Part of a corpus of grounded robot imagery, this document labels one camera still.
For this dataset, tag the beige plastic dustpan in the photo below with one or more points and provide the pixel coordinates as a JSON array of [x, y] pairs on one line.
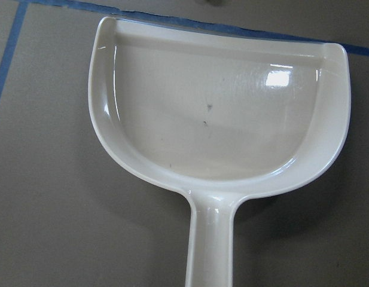
[[217, 119]]

